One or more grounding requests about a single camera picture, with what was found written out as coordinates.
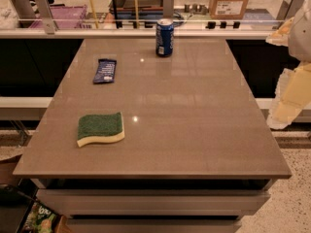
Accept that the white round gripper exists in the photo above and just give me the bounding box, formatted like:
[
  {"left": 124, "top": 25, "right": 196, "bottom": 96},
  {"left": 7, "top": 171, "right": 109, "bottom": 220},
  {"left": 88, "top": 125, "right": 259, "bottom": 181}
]
[{"left": 265, "top": 0, "right": 311, "bottom": 130}]

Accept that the blue pepsi can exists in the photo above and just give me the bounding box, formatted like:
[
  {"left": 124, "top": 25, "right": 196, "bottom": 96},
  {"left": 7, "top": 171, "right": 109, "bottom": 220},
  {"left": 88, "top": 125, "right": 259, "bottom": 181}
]
[{"left": 155, "top": 18, "right": 174, "bottom": 57}]

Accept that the cardboard box with label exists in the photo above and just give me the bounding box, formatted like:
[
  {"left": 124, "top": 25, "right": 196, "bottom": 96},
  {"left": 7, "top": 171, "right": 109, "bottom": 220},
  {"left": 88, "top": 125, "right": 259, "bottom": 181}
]
[{"left": 209, "top": 0, "right": 249, "bottom": 19}]

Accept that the dark blue snack wrapper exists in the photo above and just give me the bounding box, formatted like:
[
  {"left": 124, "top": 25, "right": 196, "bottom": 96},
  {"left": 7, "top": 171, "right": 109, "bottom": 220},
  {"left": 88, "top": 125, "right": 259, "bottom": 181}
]
[{"left": 93, "top": 58, "right": 117, "bottom": 84}]

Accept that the green and yellow sponge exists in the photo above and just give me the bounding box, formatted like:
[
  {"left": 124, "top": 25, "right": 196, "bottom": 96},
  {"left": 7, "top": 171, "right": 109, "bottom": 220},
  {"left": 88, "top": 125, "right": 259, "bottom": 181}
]
[{"left": 77, "top": 112, "right": 125, "bottom": 148}]

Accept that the yellow pole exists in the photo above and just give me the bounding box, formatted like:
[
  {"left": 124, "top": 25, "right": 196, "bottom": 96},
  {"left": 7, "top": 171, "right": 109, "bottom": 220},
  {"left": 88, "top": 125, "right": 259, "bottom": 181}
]
[{"left": 89, "top": 0, "right": 99, "bottom": 29}]

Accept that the purple plastic crate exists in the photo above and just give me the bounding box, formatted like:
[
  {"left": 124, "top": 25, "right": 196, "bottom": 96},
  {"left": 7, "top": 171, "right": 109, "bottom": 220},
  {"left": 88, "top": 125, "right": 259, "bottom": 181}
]
[{"left": 28, "top": 4, "right": 89, "bottom": 30}]

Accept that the upper white drawer front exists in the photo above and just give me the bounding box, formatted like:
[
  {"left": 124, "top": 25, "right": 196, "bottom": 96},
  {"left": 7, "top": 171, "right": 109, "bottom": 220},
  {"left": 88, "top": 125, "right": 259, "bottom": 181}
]
[{"left": 37, "top": 189, "right": 270, "bottom": 216}]

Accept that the white drawer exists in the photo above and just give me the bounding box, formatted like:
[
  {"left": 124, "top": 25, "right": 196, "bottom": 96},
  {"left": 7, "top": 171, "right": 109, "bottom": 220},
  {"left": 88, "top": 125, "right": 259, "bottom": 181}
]
[
  {"left": 37, "top": 189, "right": 270, "bottom": 216},
  {"left": 68, "top": 219, "right": 241, "bottom": 233}
]

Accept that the lower white drawer front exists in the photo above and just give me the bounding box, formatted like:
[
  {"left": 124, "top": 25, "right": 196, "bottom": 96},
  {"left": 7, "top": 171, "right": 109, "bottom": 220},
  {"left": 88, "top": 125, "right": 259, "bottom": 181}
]
[{"left": 68, "top": 219, "right": 241, "bottom": 233}]

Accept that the green snack bag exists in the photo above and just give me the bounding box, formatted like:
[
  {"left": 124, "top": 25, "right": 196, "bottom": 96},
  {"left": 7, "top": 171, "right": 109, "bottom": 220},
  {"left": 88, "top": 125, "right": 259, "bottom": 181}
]
[{"left": 20, "top": 203, "right": 57, "bottom": 233}]

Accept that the right metal railing bracket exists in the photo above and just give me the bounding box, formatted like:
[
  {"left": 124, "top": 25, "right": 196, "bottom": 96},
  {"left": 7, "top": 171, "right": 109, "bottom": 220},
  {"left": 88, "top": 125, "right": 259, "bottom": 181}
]
[{"left": 276, "top": 0, "right": 304, "bottom": 20}]

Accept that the metal railing bracket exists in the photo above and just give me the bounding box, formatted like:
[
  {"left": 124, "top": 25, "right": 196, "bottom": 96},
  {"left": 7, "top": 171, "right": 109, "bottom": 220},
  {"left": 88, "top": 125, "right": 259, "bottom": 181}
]
[
  {"left": 35, "top": 0, "right": 56, "bottom": 34},
  {"left": 163, "top": 0, "right": 174, "bottom": 18},
  {"left": 276, "top": 0, "right": 304, "bottom": 20}
]

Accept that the middle metal railing bracket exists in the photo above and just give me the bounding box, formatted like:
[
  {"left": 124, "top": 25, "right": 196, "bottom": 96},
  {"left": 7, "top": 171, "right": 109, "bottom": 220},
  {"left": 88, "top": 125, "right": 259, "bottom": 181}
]
[{"left": 163, "top": 0, "right": 174, "bottom": 18}]

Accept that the left metal railing bracket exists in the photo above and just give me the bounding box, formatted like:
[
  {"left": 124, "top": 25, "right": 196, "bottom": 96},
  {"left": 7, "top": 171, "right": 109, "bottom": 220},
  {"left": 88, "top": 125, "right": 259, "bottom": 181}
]
[{"left": 35, "top": 0, "right": 56, "bottom": 34}]

